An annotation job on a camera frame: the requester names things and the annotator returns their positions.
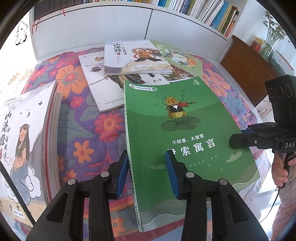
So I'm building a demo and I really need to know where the dark green cover book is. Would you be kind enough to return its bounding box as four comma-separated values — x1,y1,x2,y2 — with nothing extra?
124,77,260,232

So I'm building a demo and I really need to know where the light green illustrated book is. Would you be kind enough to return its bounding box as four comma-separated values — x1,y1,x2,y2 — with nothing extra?
152,41,203,78

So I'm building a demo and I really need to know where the rabbit hill picture book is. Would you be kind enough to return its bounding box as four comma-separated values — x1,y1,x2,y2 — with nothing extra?
162,67,194,82

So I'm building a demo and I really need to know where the white wisdom stories book one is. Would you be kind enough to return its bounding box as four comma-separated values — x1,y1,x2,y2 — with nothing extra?
78,51,169,113

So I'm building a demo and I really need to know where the white monkey mythology book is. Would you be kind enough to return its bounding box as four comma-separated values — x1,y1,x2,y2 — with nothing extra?
104,40,173,75

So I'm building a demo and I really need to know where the person's pink sleeve forearm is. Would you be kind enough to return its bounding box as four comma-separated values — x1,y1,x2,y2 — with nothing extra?
271,171,295,240

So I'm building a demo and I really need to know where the row of shelved books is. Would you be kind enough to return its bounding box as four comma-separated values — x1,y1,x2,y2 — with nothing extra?
31,0,246,37

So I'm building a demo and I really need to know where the person's right hand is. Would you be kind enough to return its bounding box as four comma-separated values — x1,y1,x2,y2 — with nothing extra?
271,153,295,189

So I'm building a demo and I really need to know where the brown wooden sideboard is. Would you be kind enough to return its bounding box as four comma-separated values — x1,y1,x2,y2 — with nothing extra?
220,35,278,107

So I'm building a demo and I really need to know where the glass vase with plant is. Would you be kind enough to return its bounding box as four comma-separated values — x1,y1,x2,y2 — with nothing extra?
258,11,290,62

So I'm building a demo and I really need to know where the white bookshelf cabinet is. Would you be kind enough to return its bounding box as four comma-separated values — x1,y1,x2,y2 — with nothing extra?
30,0,248,63

